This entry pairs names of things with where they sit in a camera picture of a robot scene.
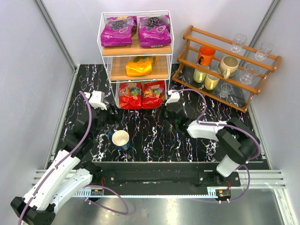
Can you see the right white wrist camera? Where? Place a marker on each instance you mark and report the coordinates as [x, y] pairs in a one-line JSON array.
[[174, 97]]

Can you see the clear glass bottom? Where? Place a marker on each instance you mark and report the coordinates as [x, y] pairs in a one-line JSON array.
[[225, 90]]

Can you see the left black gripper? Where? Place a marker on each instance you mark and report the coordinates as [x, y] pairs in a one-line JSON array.
[[109, 111]]

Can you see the orange mug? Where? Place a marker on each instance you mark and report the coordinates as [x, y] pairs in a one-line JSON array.
[[205, 55]]

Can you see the clear glass top left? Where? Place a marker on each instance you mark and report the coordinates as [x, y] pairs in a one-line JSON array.
[[238, 42]]

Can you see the white wire wooden shelf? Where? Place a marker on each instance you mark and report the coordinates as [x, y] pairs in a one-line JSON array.
[[137, 51]]

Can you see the yellow orange candy bag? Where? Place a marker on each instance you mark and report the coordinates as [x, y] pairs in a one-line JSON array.
[[140, 65]]

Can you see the clear glass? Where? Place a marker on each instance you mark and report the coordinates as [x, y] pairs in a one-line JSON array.
[[238, 42], [264, 50], [225, 90], [250, 72]]

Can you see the red candy bag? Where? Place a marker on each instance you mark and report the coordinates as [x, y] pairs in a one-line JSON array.
[[130, 95], [153, 94]]

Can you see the purple grape candy bag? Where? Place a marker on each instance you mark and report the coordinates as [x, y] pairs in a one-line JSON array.
[[118, 31]]

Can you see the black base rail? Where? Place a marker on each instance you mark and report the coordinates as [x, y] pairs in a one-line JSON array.
[[159, 178]]

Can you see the blue paper cup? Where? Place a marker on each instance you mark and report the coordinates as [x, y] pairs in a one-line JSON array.
[[120, 139]]

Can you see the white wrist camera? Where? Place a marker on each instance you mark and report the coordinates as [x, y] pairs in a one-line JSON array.
[[96, 99], [174, 97]]

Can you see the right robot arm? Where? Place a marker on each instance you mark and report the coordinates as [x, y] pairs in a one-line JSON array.
[[239, 143]]

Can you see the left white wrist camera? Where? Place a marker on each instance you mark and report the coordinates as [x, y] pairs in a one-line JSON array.
[[96, 99]]

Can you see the beige large mug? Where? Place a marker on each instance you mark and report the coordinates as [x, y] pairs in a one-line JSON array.
[[228, 66]]

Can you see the clear glass middle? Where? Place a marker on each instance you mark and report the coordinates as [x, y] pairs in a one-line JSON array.
[[250, 72]]

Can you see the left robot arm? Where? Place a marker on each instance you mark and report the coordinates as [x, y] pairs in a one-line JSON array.
[[40, 205]]

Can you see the pale yellow mug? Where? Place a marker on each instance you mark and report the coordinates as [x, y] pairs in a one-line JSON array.
[[211, 82]]

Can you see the clear glass top right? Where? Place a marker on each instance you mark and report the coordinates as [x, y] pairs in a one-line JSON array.
[[264, 50]]

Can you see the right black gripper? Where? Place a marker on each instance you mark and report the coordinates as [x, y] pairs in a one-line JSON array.
[[173, 107]]

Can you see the wooden cup rack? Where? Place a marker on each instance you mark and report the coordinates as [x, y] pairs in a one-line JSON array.
[[241, 95]]

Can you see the light green mug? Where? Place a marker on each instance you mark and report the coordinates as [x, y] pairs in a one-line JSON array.
[[199, 76]]

